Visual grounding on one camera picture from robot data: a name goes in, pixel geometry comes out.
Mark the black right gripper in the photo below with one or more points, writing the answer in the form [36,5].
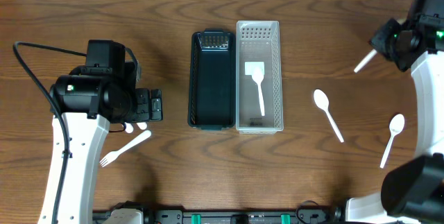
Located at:
[383,37]

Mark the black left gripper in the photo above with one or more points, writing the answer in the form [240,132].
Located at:
[154,105]

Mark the white plastic fork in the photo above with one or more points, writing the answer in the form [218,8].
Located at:
[142,125]
[113,155]
[128,127]

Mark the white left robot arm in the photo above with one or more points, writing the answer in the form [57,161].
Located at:
[88,105]

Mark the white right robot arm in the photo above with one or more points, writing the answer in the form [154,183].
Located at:
[413,192]

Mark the dark green perforated basket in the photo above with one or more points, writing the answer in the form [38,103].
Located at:
[212,80]

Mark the clear perforated plastic basket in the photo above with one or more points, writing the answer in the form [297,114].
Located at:
[258,45]

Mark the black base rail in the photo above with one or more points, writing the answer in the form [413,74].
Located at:
[306,213]

